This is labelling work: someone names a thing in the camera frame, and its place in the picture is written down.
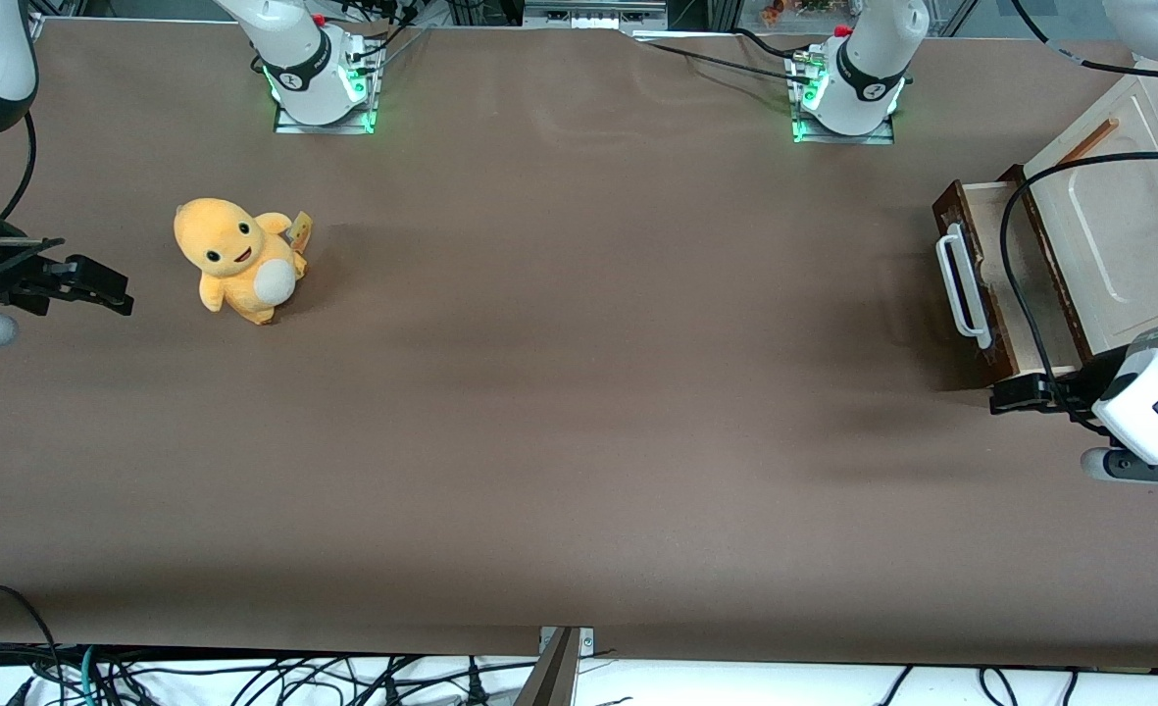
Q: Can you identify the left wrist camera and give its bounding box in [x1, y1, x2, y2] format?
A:
[1081, 446, 1158, 489]

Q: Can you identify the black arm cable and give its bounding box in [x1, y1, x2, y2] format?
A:
[0, 110, 40, 223]
[998, 0, 1158, 432]

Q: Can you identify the yellow plush toy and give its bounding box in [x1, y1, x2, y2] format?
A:
[173, 197, 315, 327]

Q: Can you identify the silver metal bracket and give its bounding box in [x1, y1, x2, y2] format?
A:
[537, 626, 596, 656]

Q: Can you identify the cream white box cabinet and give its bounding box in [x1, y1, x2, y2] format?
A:
[1023, 59, 1158, 359]

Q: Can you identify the white drawer handle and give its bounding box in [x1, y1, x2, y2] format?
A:
[936, 224, 993, 349]

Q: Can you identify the dark brown wooden drawer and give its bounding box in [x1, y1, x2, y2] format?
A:
[931, 178, 1089, 391]

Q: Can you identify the dark angled support bar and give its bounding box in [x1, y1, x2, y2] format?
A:
[512, 628, 581, 706]

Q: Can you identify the black looped cable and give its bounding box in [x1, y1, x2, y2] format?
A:
[0, 584, 58, 678]

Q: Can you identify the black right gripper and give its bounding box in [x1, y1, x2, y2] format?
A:
[0, 230, 135, 317]

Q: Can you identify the orange patterned object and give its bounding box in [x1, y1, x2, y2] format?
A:
[760, 0, 834, 25]

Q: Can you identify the grey metal rail box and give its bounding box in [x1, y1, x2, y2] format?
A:
[525, 0, 670, 30]

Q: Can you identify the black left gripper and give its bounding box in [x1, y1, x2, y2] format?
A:
[990, 345, 1133, 423]

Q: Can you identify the brown table cover sheet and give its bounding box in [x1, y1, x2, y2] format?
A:
[0, 18, 1158, 670]

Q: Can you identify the orange wooden handle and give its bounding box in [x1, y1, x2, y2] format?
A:
[1054, 118, 1121, 173]

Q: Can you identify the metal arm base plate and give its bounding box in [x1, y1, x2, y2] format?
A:
[273, 37, 381, 135]
[787, 47, 898, 146]

